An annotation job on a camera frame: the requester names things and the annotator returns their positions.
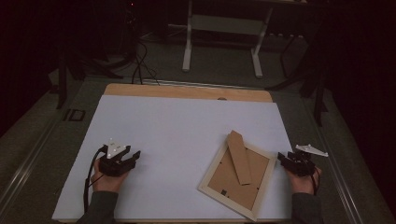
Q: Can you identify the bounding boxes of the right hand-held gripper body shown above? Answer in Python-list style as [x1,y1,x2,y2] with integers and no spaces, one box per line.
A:
[288,144,330,177]

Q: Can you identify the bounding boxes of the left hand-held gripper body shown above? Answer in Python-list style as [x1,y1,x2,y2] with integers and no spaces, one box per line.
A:
[98,138,135,177]

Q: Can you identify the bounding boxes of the light wooden picture frame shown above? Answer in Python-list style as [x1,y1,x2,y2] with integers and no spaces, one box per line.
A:
[197,130,277,222]

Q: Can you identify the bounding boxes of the person's left hand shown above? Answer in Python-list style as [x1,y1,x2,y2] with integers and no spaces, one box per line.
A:
[91,159,130,194]

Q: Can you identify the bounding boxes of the person's right hand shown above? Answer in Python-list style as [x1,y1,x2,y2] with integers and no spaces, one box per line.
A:
[286,169,321,195]

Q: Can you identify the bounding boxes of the black metal stand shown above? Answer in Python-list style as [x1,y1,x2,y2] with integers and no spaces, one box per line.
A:
[267,34,330,127]
[55,46,124,110]

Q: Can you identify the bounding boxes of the black floor plate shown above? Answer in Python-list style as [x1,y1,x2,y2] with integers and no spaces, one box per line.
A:
[64,108,87,122]

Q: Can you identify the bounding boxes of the right hand-held gripper black cable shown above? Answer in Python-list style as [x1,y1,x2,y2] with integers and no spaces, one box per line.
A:
[311,166,322,196]

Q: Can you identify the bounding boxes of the hand-held gripper black cable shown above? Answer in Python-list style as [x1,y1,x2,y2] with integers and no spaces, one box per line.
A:
[83,146,106,214]
[311,166,322,196]

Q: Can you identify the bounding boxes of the left hand-held gripper black cable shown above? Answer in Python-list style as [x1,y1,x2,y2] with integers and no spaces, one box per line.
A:
[83,146,106,214]

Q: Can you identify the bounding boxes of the metal floor rail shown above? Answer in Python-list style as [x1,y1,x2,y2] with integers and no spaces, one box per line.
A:
[306,99,365,224]
[0,120,60,206]

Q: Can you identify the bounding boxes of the black floor cables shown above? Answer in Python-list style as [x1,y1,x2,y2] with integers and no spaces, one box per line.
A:
[130,40,162,86]

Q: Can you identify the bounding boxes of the white metal desk frame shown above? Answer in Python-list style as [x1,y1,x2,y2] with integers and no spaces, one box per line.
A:
[181,0,307,78]

